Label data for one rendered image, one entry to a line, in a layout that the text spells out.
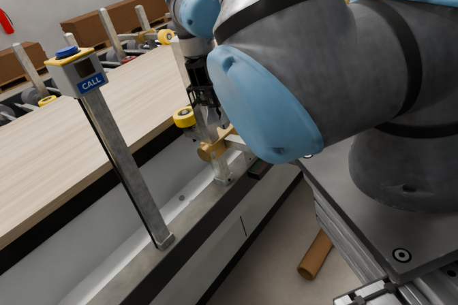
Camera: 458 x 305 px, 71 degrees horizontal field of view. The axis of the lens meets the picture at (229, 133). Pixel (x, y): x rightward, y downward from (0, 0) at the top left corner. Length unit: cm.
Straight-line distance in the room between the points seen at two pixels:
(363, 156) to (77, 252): 83
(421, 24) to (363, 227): 21
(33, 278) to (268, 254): 105
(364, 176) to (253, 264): 130
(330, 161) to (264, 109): 25
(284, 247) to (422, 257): 135
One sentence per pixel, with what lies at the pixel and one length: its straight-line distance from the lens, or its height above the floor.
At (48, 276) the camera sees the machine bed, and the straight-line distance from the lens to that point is 103.
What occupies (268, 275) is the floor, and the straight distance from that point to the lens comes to 162.
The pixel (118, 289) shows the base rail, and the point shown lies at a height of 70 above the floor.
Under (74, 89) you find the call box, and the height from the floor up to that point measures 117.
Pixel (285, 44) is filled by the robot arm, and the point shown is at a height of 126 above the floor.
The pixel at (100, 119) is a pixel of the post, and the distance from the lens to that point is 69.
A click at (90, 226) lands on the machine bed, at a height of 75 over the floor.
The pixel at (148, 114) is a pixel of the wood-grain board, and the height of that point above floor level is 90.
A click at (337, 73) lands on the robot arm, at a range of 26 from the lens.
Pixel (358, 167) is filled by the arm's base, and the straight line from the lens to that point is 42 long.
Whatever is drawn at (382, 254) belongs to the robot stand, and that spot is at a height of 104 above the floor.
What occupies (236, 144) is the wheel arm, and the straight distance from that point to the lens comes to 91.
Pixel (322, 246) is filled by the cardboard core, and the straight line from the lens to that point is 159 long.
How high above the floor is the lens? 133
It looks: 31 degrees down
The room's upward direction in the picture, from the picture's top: 16 degrees counter-clockwise
